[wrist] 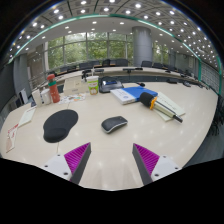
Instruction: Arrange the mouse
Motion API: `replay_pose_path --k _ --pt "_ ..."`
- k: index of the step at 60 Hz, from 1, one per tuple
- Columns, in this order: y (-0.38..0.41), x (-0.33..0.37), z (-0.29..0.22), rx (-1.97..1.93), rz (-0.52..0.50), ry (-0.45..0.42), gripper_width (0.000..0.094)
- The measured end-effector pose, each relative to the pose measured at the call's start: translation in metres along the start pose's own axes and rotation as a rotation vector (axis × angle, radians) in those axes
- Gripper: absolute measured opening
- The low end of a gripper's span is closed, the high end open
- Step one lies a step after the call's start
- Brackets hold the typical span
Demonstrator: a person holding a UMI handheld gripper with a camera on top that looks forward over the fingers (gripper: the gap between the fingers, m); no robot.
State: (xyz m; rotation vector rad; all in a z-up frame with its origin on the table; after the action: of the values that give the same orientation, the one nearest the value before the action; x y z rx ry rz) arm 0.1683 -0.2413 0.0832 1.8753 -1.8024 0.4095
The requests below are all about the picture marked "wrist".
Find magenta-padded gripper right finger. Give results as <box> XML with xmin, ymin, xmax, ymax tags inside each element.
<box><xmin>131</xmin><ymin>143</ymin><xmax>183</xmax><ymax>186</ymax></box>

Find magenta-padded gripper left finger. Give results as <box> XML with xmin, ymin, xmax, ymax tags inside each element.
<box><xmin>42</xmin><ymin>142</ymin><xmax>92</xmax><ymax>186</ymax></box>

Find black computer mouse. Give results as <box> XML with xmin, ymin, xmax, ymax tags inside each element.
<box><xmin>100</xmin><ymin>115</ymin><xmax>129</xmax><ymax>135</ymax></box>

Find black mouse pad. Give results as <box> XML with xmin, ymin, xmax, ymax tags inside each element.
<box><xmin>42</xmin><ymin>109</ymin><xmax>80</xmax><ymax>144</ymax></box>

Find red and white leaflet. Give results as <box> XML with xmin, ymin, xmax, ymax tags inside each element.
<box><xmin>5</xmin><ymin>123</ymin><xmax>20</xmax><ymax>154</ymax></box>

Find white sheet with red header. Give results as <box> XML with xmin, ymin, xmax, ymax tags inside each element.
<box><xmin>18</xmin><ymin>105</ymin><xmax>37</xmax><ymax>128</ymax></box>

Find white paper document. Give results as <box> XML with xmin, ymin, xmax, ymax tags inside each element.
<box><xmin>153</xmin><ymin>91</ymin><xmax>187</xmax><ymax>122</ymax></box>

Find white lidded mug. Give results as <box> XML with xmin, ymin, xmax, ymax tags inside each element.
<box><xmin>39</xmin><ymin>88</ymin><xmax>53</xmax><ymax>106</ymax></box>

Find white paper cup stack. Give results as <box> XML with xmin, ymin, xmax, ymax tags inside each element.
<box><xmin>31</xmin><ymin>89</ymin><xmax>43</xmax><ymax>108</ymax></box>

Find black handheld microphone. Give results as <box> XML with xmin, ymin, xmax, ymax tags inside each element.
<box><xmin>138</xmin><ymin>91</ymin><xmax>184</xmax><ymax>124</ymax></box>

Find colourful sticker sheet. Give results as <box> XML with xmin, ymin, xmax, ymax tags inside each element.
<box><xmin>59</xmin><ymin>92</ymin><xmax>87</xmax><ymax>104</ymax></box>

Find red bottle with green band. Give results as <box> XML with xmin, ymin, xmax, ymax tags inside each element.
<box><xmin>46</xmin><ymin>73</ymin><xmax>61</xmax><ymax>104</ymax></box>

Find blue and white book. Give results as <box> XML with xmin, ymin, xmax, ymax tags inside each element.
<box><xmin>109</xmin><ymin>86</ymin><xmax>159</xmax><ymax>106</ymax></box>

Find white cardboard box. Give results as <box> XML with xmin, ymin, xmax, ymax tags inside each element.
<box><xmin>62</xmin><ymin>77</ymin><xmax>90</xmax><ymax>97</ymax></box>

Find printed paper cup with straw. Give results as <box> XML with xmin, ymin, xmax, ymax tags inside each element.
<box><xmin>86</xmin><ymin>71</ymin><xmax>100</xmax><ymax>96</ymax></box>

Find black conference microphone console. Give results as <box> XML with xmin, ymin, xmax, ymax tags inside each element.
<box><xmin>98</xmin><ymin>76</ymin><xmax>125</xmax><ymax>94</ymax></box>

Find long curved conference desk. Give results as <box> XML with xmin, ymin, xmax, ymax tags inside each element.
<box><xmin>39</xmin><ymin>66</ymin><xmax>208</xmax><ymax>89</ymax></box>

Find dark office chairs row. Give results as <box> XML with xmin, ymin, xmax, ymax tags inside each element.
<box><xmin>49</xmin><ymin>58</ymin><xmax>201</xmax><ymax>81</ymax></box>

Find grey round column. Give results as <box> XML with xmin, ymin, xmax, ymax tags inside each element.
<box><xmin>132</xmin><ymin>26</ymin><xmax>154</xmax><ymax>68</ymax></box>

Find round ceiling lights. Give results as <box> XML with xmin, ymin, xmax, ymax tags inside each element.
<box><xmin>9</xmin><ymin>0</ymin><xmax>221</xmax><ymax>61</ymax></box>

